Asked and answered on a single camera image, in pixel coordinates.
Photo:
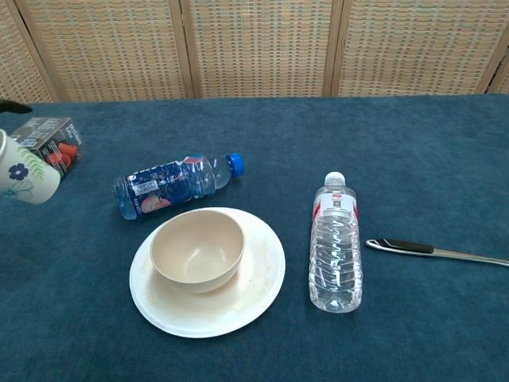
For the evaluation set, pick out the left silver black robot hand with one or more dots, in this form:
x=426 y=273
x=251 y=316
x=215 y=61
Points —
x=14 y=106

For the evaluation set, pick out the white floral paper cup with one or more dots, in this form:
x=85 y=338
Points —
x=28 y=175

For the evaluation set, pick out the small beige bowl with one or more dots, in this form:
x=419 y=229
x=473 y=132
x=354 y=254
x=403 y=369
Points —
x=199 y=246

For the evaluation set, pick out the white round plate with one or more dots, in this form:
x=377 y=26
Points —
x=238 y=306

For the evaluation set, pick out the bamboo screen panel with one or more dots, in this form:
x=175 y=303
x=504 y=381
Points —
x=417 y=47
x=258 y=47
x=111 y=51
x=20 y=59
x=502 y=79

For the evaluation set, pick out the clear box red items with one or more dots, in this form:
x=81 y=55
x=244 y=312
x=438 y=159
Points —
x=51 y=139

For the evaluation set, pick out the blue label drink bottle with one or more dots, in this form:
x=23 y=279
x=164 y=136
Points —
x=167 y=187

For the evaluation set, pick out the dark teal table mat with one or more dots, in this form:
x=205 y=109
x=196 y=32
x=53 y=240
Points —
x=358 y=139

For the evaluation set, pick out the clear water bottle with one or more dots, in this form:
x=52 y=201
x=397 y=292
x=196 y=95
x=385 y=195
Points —
x=336 y=254

